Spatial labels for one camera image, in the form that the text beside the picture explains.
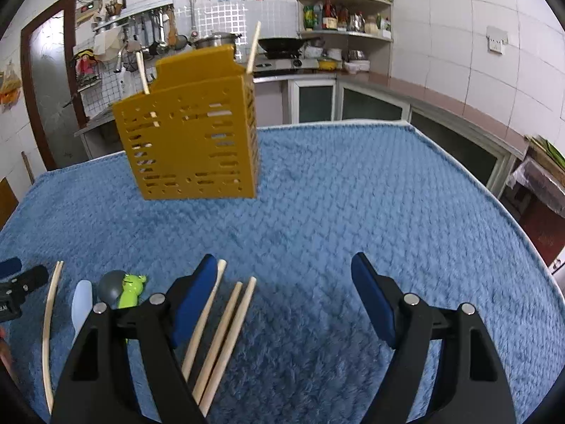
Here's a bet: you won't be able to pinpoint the light blue plastic spoon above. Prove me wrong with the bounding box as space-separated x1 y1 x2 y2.
71 279 93 341

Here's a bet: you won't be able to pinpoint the kitchen counter cabinets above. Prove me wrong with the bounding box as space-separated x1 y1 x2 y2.
73 70 529 198

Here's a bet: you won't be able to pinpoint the grey plastic spoon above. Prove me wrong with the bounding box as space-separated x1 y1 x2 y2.
97 270 125 306

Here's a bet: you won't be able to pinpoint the blue textured towel mat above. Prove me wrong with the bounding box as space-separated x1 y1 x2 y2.
1 124 564 423

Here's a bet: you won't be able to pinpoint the yellow perforated utensil holder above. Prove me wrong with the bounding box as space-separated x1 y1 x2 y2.
112 46 260 200

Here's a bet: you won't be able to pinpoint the chrome faucet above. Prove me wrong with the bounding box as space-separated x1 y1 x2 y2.
114 42 130 74

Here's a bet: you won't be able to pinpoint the brown wooden door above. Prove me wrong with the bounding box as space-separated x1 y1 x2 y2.
20 0 88 170

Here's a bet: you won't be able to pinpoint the chopstick in holder left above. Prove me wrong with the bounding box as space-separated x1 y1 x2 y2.
135 51 149 95

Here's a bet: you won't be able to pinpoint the chopstick in holder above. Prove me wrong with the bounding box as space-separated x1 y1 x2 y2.
246 21 261 75
135 51 149 95

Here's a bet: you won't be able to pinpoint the steel cooking pot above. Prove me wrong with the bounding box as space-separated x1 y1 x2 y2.
189 32 241 49

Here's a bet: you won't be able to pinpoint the chopstick in holder right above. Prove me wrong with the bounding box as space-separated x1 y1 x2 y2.
246 21 261 75

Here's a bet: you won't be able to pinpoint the steel gas stove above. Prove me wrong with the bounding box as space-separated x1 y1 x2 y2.
253 55 319 76

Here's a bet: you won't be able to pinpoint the black wok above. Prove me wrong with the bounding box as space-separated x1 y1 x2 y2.
258 37 307 59

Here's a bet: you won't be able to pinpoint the corner shelf unit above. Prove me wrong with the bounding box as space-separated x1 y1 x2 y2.
297 0 393 75

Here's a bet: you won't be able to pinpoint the wall utensil rack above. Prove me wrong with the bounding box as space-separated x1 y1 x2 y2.
92 0 176 61

